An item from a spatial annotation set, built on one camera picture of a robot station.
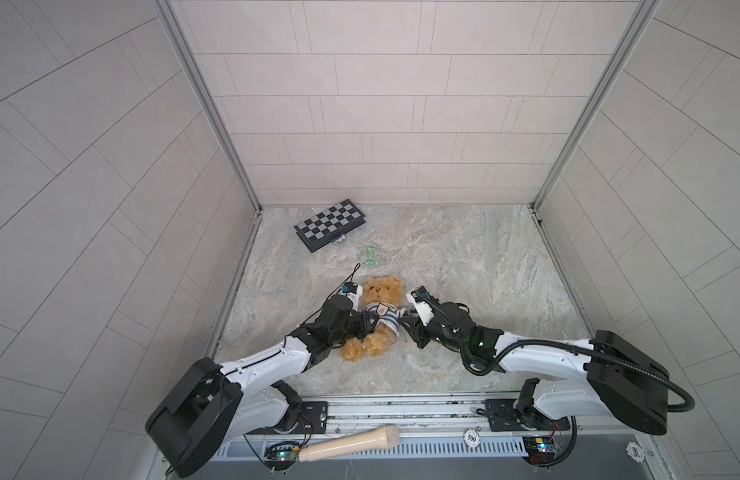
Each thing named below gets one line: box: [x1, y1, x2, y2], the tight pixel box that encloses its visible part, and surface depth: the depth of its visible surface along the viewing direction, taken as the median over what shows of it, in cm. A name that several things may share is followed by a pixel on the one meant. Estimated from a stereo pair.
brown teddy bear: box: [341, 275, 403, 363], surface depth 80 cm
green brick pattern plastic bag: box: [364, 246, 378, 268], surface depth 104 cm
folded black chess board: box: [293, 198, 367, 253], surface depth 108 cm
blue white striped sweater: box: [363, 302, 407, 337], surface depth 82 cm
